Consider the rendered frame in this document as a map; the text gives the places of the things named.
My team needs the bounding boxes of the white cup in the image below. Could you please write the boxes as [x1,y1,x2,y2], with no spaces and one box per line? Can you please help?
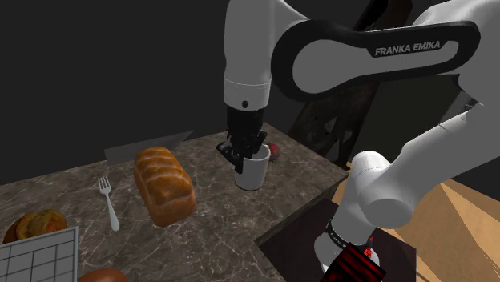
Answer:
[232,143,272,192]

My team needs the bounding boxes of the red apple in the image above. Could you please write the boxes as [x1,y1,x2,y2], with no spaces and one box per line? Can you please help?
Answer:
[266,142,282,163]

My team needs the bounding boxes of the white wire rack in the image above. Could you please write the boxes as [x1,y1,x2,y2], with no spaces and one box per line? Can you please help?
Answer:
[0,226,79,282]

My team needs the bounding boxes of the brown round bread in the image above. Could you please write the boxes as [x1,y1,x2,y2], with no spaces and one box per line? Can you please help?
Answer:
[76,267,128,282]

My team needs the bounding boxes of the white fork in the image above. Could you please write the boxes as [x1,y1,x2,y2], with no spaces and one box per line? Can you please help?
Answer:
[97,175,121,232]

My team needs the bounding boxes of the dark wooden furniture frame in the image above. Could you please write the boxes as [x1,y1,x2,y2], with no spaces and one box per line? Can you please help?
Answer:
[286,0,415,170]

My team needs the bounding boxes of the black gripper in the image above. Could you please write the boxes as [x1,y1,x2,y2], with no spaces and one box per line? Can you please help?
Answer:
[216,105,268,175]

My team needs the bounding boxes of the round golden bread roll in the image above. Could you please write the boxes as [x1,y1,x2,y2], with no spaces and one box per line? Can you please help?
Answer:
[2,209,69,245]

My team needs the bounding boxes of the brown bread loaf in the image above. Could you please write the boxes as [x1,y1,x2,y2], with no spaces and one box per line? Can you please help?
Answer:
[133,146,198,228]

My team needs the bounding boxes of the dark robot stand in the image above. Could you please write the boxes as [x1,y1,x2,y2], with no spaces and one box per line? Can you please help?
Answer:
[255,196,418,282]

